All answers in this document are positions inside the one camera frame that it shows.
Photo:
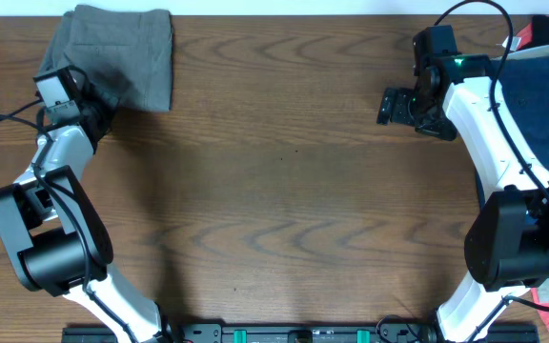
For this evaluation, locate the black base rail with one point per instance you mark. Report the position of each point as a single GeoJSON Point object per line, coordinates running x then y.
{"type": "Point", "coordinates": [392, 331]}

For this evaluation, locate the black garment in pile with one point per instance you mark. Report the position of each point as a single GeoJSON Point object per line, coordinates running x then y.
{"type": "Point", "coordinates": [539, 31]}

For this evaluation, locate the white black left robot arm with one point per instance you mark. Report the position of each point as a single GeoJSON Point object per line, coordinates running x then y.
{"type": "Point", "coordinates": [55, 239]}

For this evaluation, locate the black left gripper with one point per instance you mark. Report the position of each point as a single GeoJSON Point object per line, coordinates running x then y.
{"type": "Point", "coordinates": [96, 112]}

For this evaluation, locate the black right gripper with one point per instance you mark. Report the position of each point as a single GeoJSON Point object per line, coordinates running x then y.
{"type": "Point", "coordinates": [396, 107]}

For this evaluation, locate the navy blue garment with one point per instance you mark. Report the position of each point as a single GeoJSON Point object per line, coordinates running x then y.
{"type": "Point", "coordinates": [525, 86]}

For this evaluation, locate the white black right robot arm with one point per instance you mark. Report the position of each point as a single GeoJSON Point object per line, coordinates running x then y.
{"type": "Point", "coordinates": [506, 250]}

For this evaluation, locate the grey shorts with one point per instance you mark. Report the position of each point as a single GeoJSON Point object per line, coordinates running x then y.
{"type": "Point", "coordinates": [126, 54]}

